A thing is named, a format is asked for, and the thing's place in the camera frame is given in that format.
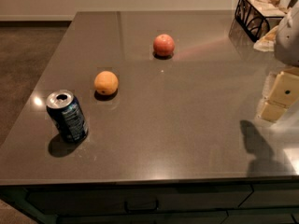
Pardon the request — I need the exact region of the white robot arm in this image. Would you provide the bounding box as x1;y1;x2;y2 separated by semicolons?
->
257;0;299;123

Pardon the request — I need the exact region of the blue soda can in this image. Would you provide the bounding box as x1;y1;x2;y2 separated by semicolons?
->
46;90;88;143

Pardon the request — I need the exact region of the orange fruit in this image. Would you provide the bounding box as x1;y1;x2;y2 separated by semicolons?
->
94;71;119;95

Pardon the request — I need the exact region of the dark cabinet drawer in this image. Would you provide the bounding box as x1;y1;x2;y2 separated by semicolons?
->
26;185;251;217

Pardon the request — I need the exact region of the red apple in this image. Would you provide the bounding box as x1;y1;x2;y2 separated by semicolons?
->
153;34;175;57

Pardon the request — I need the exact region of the black drawer handle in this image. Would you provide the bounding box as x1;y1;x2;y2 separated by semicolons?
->
124;200;159;213

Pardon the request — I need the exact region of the black wire napkin holder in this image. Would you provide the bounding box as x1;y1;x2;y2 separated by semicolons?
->
235;0;288;42

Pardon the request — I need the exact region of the loose paper napkin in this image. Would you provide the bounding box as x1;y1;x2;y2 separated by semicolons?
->
253;26;278;52

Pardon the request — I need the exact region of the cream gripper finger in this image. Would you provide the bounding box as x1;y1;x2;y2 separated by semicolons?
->
259;66;299;123

